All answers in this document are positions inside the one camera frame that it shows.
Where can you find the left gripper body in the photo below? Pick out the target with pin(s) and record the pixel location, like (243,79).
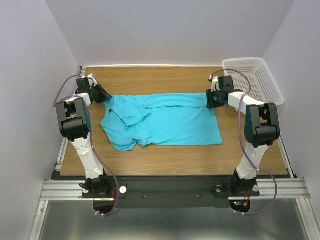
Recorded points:
(94,89)

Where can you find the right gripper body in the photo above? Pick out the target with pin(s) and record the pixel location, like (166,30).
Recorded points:
(214,98)

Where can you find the turquoise t-shirt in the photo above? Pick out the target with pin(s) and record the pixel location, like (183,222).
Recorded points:
(172,119)

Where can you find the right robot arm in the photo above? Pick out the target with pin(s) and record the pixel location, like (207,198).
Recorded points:
(258,129)

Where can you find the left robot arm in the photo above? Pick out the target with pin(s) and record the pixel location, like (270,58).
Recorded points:
(75,125)

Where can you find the white plastic basket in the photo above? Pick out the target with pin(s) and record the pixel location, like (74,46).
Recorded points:
(254,73)

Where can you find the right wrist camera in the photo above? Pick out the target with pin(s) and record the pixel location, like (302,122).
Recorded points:
(214,80)

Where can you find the left aluminium side rail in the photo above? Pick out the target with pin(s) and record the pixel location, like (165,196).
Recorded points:
(64,144)

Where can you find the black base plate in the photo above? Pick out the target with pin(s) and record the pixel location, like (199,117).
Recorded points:
(169,192)

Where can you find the aluminium frame rail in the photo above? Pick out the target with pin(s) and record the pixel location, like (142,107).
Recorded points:
(290,188)

